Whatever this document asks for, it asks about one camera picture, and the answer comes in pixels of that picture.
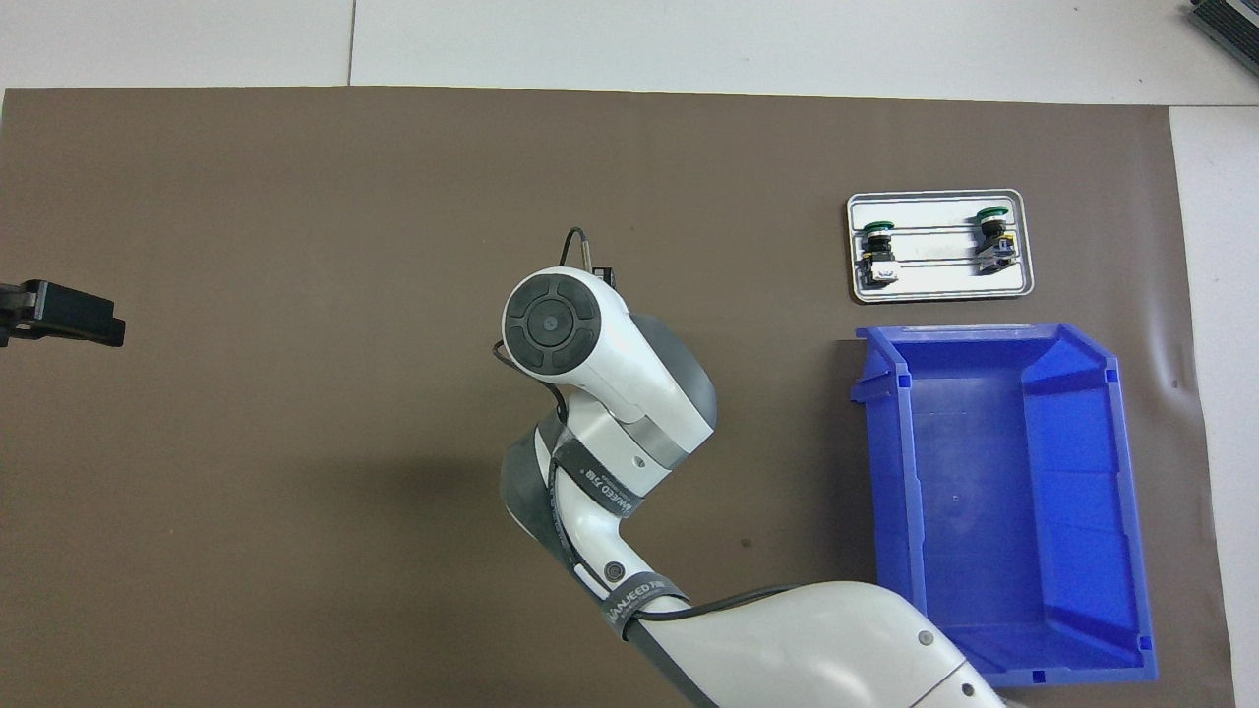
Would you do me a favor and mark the silver metal tray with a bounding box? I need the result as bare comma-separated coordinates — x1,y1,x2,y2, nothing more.
847,189,1036,303

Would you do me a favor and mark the blue plastic storage bin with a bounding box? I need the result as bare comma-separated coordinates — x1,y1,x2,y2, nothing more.
851,323,1160,688

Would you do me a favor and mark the grey ribbed box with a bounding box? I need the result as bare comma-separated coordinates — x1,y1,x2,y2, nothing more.
1184,0,1259,52

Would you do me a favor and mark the green push button switch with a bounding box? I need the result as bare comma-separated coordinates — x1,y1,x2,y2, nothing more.
973,206,1017,274
858,220,902,289

